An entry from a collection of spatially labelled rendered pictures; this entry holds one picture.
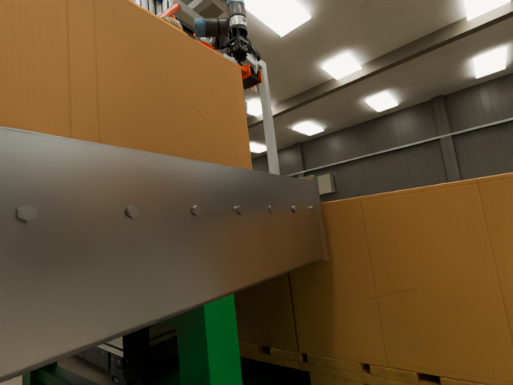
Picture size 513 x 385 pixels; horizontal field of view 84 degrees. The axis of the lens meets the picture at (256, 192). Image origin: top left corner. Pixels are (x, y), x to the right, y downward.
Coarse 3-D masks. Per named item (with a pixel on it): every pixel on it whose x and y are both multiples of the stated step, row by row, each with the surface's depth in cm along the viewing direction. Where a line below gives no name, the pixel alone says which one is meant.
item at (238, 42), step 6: (234, 24) 114; (228, 30) 115; (240, 30) 116; (246, 30) 117; (228, 36) 115; (234, 36) 115; (240, 36) 113; (228, 42) 115; (234, 42) 113; (240, 42) 113; (246, 42) 115; (234, 48) 115; (240, 48) 113; (246, 48) 115; (228, 54) 116; (234, 54) 115; (240, 54) 117; (246, 54) 117; (240, 60) 121
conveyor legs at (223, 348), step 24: (192, 312) 37; (216, 312) 37; (192, 336) 37; (216, 336) 37; (192, 360) 37; (216, 360) 36; (24, 384) 72; (48, 384) 67; (72, 384) 60; (96, 384) 58; (192, 384) 36; (216, 384) 35; (240, 384) 39
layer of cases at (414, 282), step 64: (384, 192) 67; (448, 192) 60; (512, 192) 54; (384, 256) 67; (448, 256) 59; (512, 256) 54; (256, 320) 87; (320, 320) 75; (384, 320) 66; (448, 320) 59; (512, 320) 53; (512, 384) 53
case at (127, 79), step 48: (0, 0) 38; (48, 0) 42; (96, 0) 49; (0, 48) 37; (48, 48) 41; (96, 48) 47; (144, 48) 55; (192, 48) 65; (0, 96) 36; (48, 96) 40; (96, 96) 46; (144, 96) 53; (192, 96) 63; (240, 96) 77; (144, 144) 51; (192, 144) 60; (240, 144) 73
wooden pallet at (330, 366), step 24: (240, 360) 102; (264, 360) 85; (288, 360) 80; (312, 360) 76; (336, 360) 72; (312, 384) 75; (336, 384) 72; (360, 384) 68; (384, 384) 65; (408, 384) 62; (432, 384) 61; (456, 384) 58; (480, 384) 55
